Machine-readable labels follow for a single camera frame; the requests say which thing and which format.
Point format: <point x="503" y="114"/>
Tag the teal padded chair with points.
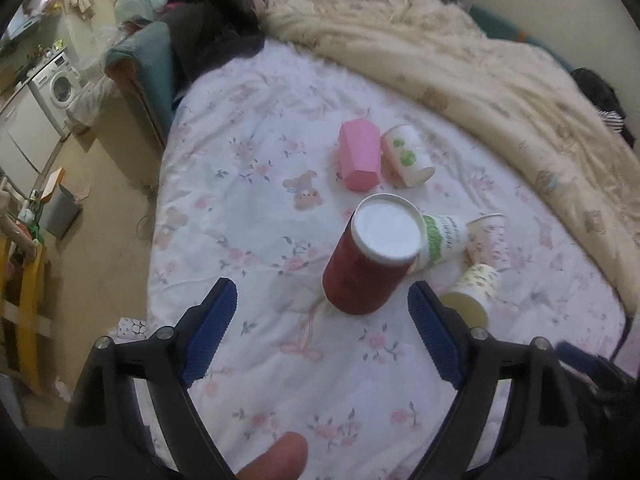
<point x="150" y="60"/>

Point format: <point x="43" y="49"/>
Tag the teal pillow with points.
<point x="500" y="22"/>

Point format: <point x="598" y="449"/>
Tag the pale yellow paper cup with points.
<point x="472" y="292"/>

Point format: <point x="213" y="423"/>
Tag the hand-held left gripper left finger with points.
<point x="210" y="330"/>

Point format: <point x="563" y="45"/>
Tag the white floral cloth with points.
<point x="90" y="102"/>

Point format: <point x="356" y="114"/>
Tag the yellow wooden rack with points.
<point x="27" y="300"/>

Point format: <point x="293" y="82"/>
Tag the grey waste bin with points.
<point x="60" y="212"/>

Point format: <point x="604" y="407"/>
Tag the cream fleece blanket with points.
<point x="475" y="60"/>

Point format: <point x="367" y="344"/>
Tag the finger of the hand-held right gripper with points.
<point x="575" y="353"/>

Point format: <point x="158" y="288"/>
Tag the white floral paper cup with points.
<point x="487" y="242"/>

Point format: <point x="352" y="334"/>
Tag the white cup with green band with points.
<point x="444" y="240"/>

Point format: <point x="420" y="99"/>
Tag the person's left hand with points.
<point x="274" y="460"/>

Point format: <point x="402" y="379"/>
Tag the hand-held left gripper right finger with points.
<point x="436" y="342"/>

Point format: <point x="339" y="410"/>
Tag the pile of dark clothes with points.
<point x="210" y="35"/>

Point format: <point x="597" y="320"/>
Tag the white cabinet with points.
<point x="25" y="140"/>

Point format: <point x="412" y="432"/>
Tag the white cup with green dots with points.
<point x="406" y="155"/>

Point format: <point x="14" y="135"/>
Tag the pink faceted cup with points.
<point x="357" y="157"/>

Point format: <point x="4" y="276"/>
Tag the white patterned box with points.
<point x="132" y="328"/>

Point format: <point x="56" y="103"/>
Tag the red cup with white base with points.
<point x="367" y="265"/>

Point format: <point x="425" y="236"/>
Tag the dark striped cloth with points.
<point x="600" y="95"/>

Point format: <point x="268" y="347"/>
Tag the orange box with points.
<point x="52" y="185"/>

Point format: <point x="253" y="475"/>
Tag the floral white bed quilt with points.
<point x="260" y="250"/>

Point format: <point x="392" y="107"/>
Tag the white washing machine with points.
<point x="57" y="85"/>

